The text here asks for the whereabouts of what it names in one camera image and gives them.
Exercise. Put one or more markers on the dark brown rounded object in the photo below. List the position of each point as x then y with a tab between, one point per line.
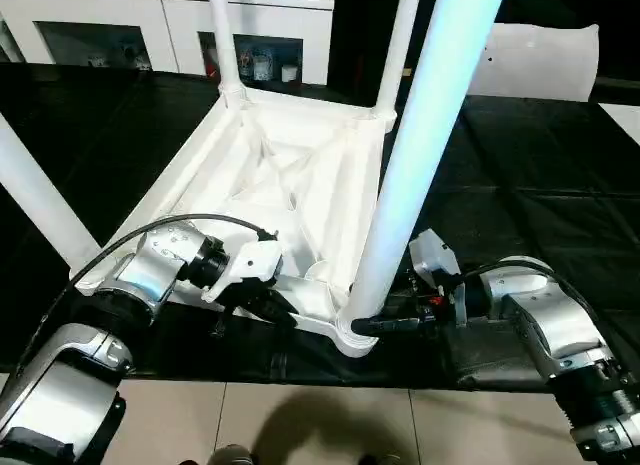
380	459
232	456

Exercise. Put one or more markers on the white cabinet with glass doors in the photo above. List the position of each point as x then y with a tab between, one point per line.
100	10

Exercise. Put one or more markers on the black work mat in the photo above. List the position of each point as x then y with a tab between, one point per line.
550	185

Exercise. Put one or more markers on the white plastic table top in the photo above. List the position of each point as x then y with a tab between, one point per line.
310	135

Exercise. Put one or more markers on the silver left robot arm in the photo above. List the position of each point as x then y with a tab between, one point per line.
155	265

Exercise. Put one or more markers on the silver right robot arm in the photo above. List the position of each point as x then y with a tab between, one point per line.
550	315

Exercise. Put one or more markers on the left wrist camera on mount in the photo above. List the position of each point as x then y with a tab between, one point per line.
255	262

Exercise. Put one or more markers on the white flat board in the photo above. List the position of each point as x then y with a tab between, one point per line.
625	120

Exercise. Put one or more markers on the black cabinet with gold label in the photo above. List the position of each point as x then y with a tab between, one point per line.
350	35

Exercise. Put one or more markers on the grey curtain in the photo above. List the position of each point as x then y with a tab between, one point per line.
7	40

